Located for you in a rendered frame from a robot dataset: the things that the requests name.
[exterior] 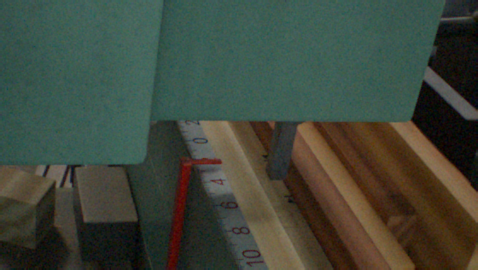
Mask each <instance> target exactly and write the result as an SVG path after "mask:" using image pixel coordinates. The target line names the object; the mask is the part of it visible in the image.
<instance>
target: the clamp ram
mask: <svg viewBox="0 0 478 270"><path fill-rule="evenodd" d="M420 88H421V90H420V92H419V95H418V98H417V102H416V105H415V110H414V112H413V116H412V118H411V120H412V121H413V122H414V123H415V124H416V125H417V126H418V127H419V128H420V129H421V130H422V132H423V133H424V134H425V135H426V136H427V138H429V139H430V140H431V141H432V142H433V144H434V145H436V146H437V147H438V149H439V151H440V152H442V153H443V154H444V156H445V157H446V158H447V159H449V161H450V162H451V163H452V164H453V165H454V167H455V168H456V169H457V170H458V171H459V172H460V173H461V174H462V175H463V176H464V177H465V178H466V179H467V178H468V176H469V172H470V168H471V166H472V164H473V161H474V159H475V156H476V151H477V149H478V112H477V111H476V109H475V108H474V107H473V106H470V104H469V103H468V102H467V101H466V100H465V99H463V98H462V97H461V96H460V95H459V94H458V93H457V92H455V91H454V90H453V89H452V88H451V87H450V86H449V85H448V84H447V83H446V82H445V81H444V80H443V79H442V78H440V77H439V76H438V75H437V73H435V72H434V71H432V70H431V68H430V67H428V66H427V67H426V70H425V75H424V77H423V82H422V84H421V87H420Z"/></svg>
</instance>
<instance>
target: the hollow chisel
mask: <svg viewBox="0 0 478 270"><path fill-rule="evenodd" d="M297 126H298V125H295V126H292V125H286V124H281V123H279V122H277V121H275V125H274V129H273V132H272V140H271V147H270V151H269V155H268V159H267V163H266V167H265V172H266V174H267V176H268V178H269V179H270V180H279V179H286V178H287V171H288V168H289V162H290V158H291V155H292V151H293V147H294V141H295V134H296V130H297Z"/></svg>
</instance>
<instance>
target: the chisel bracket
mask: <svg viewBox="0 0 478 270"><path fill-rule="evenodd" d="M445 2H446V0H165V4H164V10H163V17H162V24H161V31H160V48H159V57H158V64H157V71H156V78H155V84H154V97H153V104H152V110H151V117H150V120H216V121H277V122H279V123H281V124H286V125H292V126H295V125H299V124H303V123H305V122H306V121H316V122H407V121H410V119H411V118H412V116H413V112H414V110H415V105H416V102H417V98H418V95H419V92H420V90H421V88H420V87H421V84H422V82H423V77H424V75H425V70H426V67H427V65H428V60H429V58H430V52H431V50H432V47H433V44H434V38H435V35H436V33H437V30H438V27H439V22H440V18H441V15H442V13H443V8H444V5H445Z"/></svg>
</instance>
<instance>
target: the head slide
mask: <svg viewBox="0 0 478 270"><path fill-rule="evenodd" d="M164 4H165V0H0V165H24V166H36V165H105V164H138V163H141V162H143V160H144V158H145V156H146V155H147V151H148V144H149V124H150V117H151V110H152V104H153V97H154V84H155V78H156V71H157V64H158V57H159V48H160V31H161V24H162V17H163V10H164Z"/></svg>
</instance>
